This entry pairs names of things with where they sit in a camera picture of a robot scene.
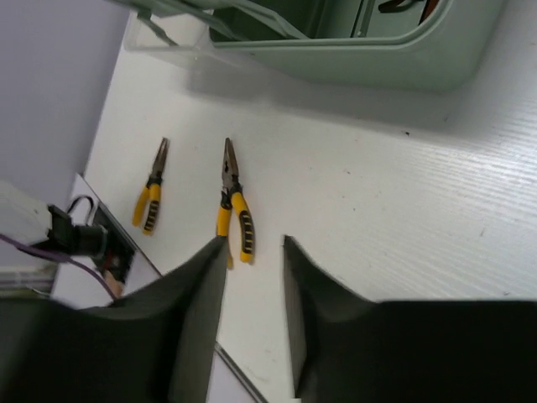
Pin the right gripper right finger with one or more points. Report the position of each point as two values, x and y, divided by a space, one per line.
346 348

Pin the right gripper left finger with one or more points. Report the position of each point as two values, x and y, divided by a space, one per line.
153 345

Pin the yellow-handled pliers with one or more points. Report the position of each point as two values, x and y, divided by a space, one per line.
146 211
233 201

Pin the green cantilever toolbox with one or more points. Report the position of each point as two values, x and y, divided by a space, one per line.
434 46

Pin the bent brown hex key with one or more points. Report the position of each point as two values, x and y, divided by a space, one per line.
396 6

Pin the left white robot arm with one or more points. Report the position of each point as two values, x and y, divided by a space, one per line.
43 230

